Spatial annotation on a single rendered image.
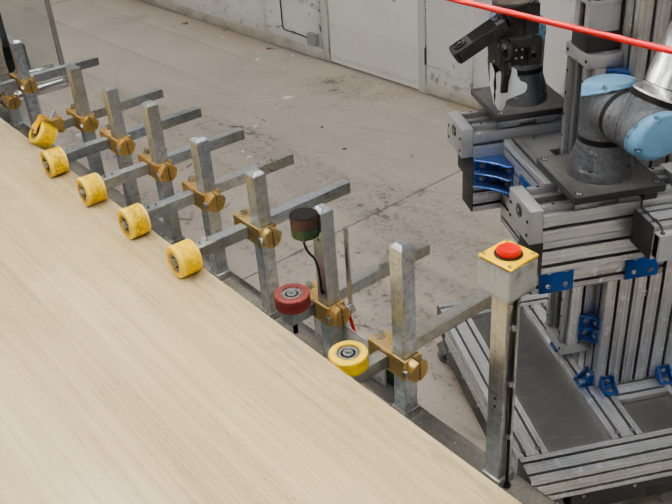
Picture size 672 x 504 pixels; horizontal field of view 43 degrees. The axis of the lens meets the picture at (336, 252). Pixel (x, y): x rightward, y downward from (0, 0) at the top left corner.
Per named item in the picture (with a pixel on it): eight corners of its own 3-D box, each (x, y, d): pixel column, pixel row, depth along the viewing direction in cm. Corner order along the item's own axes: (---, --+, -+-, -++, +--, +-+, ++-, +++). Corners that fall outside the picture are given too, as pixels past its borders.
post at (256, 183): (277, 329, 224) (256, 165, 199) (285, 335, 222) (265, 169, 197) (266, 335, 222) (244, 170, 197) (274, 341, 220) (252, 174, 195)
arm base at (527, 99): (535, 84, 251) (537, 51, 246) (556, 102, 238) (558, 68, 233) (486, 91, 249) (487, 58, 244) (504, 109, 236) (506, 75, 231)
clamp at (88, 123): (84, 118, 283) (80, 103, 280) (102, 129, 274) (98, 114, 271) (66, 123, 280) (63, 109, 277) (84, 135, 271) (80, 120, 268)
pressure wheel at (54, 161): (72, 168, 248) (65, 173, 255) (61, 143, 247) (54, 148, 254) (53, 175, 245) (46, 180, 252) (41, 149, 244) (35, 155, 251)
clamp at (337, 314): (315, 297, 203) (313, 280, 200) (351, 322, 193) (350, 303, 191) (296, 307, 200) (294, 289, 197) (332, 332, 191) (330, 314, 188)
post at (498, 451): (496, 466, 169) (505, 278, 146) (515, 480, 166) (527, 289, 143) (480, 477, 167) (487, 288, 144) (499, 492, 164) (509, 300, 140)
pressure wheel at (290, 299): (299, 317, 200) (295, 276, 194) (320, 332, 195) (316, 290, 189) (271, 331, 196) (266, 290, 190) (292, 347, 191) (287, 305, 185)
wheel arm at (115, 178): (239, 136, 260) (237, 124, 258) (245, 139, 257) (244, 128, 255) (88, 191, 234) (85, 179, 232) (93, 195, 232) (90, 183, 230)
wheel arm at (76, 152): (196, 114, 277) (195, 103, 275) (202, 117, 274) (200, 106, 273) (51, 163, 251) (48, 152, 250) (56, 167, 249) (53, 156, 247)
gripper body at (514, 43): (541, 67, 162) (545, 4, 156) (497, 73, 161) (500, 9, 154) (525, 55, 168) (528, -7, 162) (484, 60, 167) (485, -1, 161)
